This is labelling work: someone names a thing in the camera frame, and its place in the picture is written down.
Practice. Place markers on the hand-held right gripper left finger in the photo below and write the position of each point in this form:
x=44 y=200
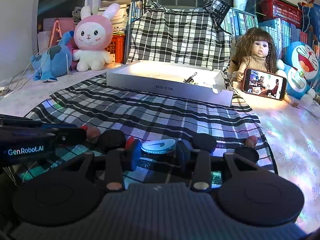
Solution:
x=136 y=155

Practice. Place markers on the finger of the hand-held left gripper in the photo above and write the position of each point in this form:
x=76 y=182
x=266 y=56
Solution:
x=70 y=135
x=30 y=123

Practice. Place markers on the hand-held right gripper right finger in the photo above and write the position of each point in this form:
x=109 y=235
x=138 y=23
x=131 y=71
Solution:
x=181 y=155

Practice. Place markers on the red hair clip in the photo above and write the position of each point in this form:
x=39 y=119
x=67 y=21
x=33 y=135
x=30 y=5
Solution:
x=128 y=143

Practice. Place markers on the black round lid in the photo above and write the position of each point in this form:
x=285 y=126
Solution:
x=111 y=140
x=205 y=141
x=246 y=153

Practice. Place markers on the white cardboard box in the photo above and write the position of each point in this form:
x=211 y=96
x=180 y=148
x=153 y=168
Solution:
x=140 y=85

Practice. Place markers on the large black binder clip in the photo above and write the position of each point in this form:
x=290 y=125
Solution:
x=190 y=78

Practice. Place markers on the black white checked cloth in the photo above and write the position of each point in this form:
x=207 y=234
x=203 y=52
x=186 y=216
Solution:
x=160 y=115

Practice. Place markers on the blue plush toy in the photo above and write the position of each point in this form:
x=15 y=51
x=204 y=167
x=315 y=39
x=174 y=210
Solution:
x=53 y=60

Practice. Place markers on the small black binder clip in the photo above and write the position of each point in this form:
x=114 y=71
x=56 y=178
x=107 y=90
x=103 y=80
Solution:
x=226 y=80

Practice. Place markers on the pink handbag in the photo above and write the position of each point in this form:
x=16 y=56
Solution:
x=60 y=27

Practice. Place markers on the red plastic crate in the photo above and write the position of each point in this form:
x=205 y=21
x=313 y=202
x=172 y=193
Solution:
x=117 y=45

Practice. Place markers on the pink rabbit plush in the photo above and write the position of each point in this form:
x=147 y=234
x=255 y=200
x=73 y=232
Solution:
x=92 y=35

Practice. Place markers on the red-cased smartphone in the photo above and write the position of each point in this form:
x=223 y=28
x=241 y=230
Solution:
x=265 y=83

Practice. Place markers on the black white checked dress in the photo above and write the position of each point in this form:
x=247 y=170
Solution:
x=175 y=35

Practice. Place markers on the stack of white books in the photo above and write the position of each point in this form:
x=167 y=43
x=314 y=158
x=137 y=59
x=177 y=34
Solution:
x=117 y=17

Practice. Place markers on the long-haired doll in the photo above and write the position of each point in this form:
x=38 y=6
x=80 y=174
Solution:
x=260 y=47

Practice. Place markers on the blue robot cat plush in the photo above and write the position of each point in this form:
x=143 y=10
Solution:
x=305 y=57

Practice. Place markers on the red plastic basket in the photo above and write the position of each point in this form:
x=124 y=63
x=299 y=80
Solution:
x=280 y=10

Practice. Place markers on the blue box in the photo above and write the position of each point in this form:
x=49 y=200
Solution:
x=308 y=17

